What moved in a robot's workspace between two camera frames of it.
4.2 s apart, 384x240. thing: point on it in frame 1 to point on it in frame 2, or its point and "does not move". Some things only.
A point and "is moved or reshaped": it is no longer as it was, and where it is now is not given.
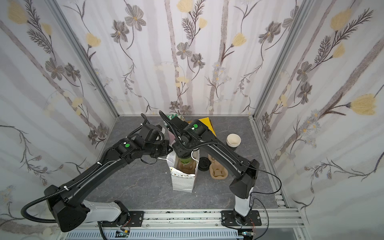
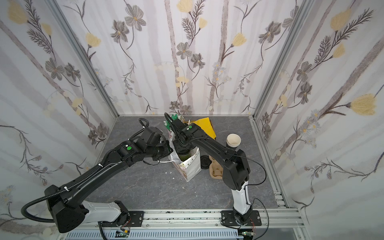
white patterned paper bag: (182, 180) is moved or reshaped
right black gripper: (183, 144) does not move
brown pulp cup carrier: (217, 170) does not move
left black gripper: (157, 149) does not move
